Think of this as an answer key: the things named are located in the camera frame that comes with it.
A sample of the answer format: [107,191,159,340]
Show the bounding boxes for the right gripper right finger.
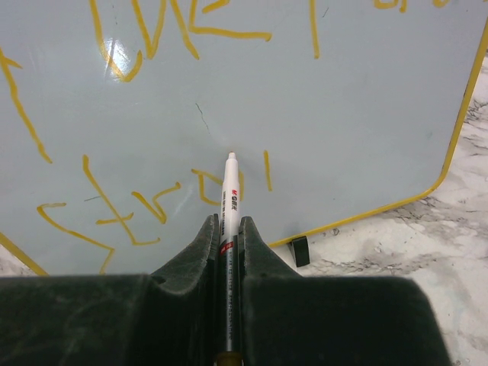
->
[239,217,451,365]

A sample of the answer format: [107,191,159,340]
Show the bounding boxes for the yellow framed whiteboard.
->
[1,1,487,275]

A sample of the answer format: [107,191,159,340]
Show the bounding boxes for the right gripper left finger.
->
[1,215,219,365]

